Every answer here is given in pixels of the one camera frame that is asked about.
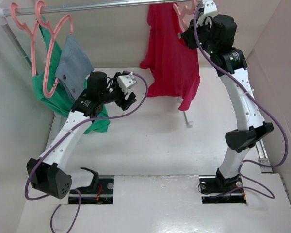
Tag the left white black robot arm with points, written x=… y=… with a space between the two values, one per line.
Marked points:
x=47 y=173

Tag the pink hanger holding denim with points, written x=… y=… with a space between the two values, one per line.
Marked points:
x=54 y=33

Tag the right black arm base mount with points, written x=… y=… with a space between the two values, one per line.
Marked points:
x=213 y=193

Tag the green t shirt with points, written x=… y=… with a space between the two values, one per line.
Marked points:
x=59 y=102

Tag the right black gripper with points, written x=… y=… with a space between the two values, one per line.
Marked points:
x=188 y=36

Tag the metal clothes rack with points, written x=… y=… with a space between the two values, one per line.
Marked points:
x=4 y=13

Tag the blue denim garment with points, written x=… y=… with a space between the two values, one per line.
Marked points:
x=73 y=68

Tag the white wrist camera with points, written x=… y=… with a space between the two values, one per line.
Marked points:
x=126 y=82
x=207 y=9

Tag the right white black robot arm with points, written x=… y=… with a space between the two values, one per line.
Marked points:
x=214 y=36

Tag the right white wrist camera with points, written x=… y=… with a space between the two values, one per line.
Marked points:
x=207 y=9

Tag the pink plastic hanger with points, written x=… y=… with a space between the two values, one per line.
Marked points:
x=186 y=10

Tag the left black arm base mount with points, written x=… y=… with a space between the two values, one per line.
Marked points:
x=88 y=187

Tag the red t shirt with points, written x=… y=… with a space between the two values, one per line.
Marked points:
x=174 y=67

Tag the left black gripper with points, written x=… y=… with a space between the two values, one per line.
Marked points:
x=123 y=103

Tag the aluminium rail right side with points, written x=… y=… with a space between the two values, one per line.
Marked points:
x=263 y=159

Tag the pink hanger holding green shirt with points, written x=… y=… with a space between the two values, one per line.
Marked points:
x=32 y=33

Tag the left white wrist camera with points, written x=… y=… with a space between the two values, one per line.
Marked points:
x=126 y=82

